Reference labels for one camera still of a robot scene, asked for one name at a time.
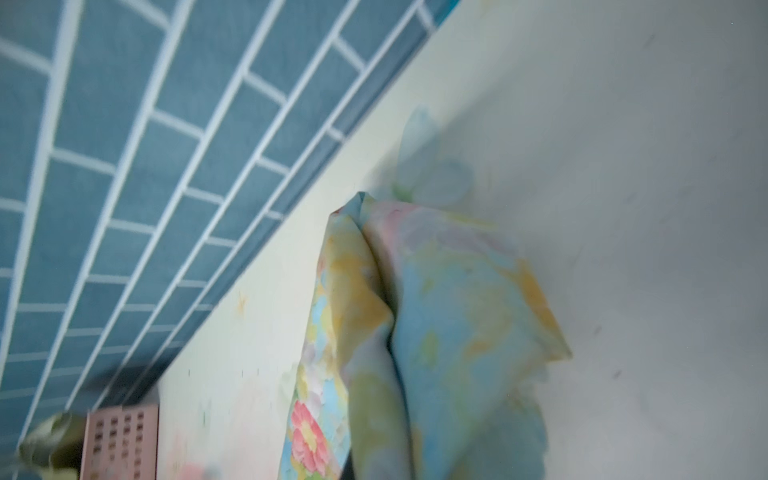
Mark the pastel floral skirt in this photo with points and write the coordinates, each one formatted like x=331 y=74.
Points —
x=426 y=336

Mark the pink plastic basket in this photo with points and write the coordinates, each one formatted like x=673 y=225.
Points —
x=121 y=443

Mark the olive green skirt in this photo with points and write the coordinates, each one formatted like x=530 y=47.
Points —
x=54 y=448

